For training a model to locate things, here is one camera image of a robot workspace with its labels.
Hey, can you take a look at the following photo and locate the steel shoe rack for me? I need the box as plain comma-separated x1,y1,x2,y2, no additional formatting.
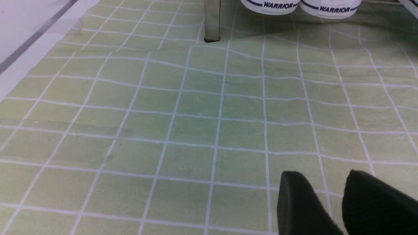
203,0,221,43

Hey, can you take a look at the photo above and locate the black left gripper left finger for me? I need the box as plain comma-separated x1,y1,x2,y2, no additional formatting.
277,171,343,235

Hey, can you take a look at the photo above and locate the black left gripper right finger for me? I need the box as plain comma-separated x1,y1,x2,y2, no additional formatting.
342,170,418,235

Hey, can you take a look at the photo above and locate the navy slip-on shoe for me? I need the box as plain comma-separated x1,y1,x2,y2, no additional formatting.
299,0,362,19
241,0,300,15

